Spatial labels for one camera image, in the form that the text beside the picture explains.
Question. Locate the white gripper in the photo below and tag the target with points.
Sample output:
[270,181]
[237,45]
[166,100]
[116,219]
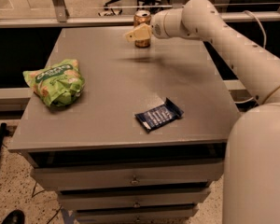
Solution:
[158,26]

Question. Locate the orange soda can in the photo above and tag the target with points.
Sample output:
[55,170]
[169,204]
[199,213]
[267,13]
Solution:
[142,16]

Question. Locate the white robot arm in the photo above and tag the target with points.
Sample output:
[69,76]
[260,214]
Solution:
[251,189]

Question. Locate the green rice chip bag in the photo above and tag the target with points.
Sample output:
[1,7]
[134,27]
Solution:
[56,85]

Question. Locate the grey metal railing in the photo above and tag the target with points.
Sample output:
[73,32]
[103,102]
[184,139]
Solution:
[35,13]

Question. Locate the dark blue snack wrapper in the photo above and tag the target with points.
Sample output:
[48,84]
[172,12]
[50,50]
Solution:
[159,116]

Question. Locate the grey drawer cabinet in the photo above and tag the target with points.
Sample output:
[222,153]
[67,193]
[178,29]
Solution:
[100,127]

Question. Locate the top grey drawer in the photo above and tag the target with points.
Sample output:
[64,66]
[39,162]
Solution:
[108,177]

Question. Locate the grey drawer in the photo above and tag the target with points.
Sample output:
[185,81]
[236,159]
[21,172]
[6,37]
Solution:
[108,177]
[134,199]
[134,215]

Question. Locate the middle grey drawer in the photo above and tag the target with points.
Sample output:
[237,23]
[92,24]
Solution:
[134,199]

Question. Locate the bottom grey drawer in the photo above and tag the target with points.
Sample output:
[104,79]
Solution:
[134,215]

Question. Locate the black shoe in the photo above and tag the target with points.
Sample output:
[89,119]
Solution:
[14,217]

